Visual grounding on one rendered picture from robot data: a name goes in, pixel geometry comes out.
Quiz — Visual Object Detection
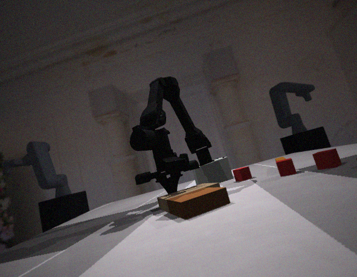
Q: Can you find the brown rectangular block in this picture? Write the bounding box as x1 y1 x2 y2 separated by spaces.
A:
167 187 230 220

